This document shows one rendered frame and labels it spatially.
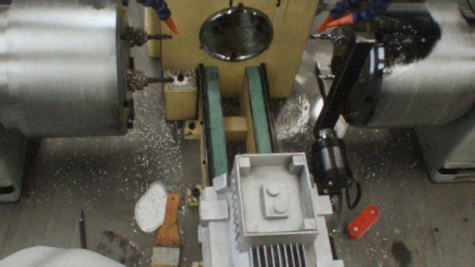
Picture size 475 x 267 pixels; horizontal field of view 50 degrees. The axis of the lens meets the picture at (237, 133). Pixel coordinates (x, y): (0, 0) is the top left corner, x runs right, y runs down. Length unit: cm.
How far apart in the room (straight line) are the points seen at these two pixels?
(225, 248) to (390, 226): 48
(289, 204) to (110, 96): 33
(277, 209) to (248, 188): 6
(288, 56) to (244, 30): 14
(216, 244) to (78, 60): 35
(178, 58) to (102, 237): 39
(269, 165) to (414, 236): 48
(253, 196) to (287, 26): 43
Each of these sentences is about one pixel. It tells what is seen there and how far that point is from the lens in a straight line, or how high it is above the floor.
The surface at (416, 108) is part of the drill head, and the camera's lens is 95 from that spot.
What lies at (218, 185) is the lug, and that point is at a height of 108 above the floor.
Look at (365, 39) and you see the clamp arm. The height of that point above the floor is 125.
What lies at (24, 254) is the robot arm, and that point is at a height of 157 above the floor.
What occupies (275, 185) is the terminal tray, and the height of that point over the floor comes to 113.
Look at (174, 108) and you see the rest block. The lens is 111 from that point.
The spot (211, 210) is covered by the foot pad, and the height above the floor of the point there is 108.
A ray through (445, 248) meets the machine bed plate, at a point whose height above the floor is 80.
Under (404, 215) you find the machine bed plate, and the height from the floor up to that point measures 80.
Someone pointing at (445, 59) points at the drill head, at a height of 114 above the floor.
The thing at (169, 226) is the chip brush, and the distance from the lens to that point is 102.
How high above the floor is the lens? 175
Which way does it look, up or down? 57 degrees down
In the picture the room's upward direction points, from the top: 11 degrees clockwise
